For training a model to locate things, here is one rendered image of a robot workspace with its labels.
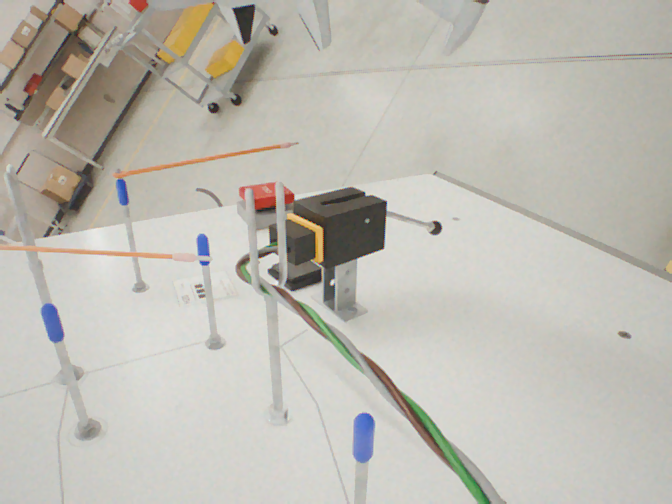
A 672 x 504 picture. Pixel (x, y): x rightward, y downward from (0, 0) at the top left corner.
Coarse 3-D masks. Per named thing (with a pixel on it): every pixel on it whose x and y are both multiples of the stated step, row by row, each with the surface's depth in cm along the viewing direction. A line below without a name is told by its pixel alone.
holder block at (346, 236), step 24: (336, 192) 37; (360, 192) 37; (312, 216) 34; (336, 216) 33; (360, 216) 34; (384, 216) 36; (336, 240) 34; (360, 240) 35; (384, 240) 37; (336, 264) 34
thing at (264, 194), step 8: (256, 184) 56; (264, 184) 56; (272, 184) 56; (240, 192) 55; (256, 192) 53; (264, 192) 53; (272, 192) 53; (288, 192) 53; (256, 200) 51; (264, 200) 52; (272, 200) 52; (288, 200) 53; (256, 208) 52; (264, 208) 53; (272, 208) 54
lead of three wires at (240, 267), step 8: (264, 248) 32; (272, 248) 32; (248, 256) 31; (264, 256) 32; (240, 264) 28; (240, 272) 27; (248, 272) 26; (248, 280) 25; (264, 280) 24; (264, 288) 24
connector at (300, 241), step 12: (300, 216) 35; (276, 228) 33; (288, 228) 33; (300, 228) 33; (276, 240) 33; (288, 240) 32; (300, 240) 32; (312, 240) 33; (276, 252) 34; (288, 252) 32; (300, 252) 32; (312, 252) 33
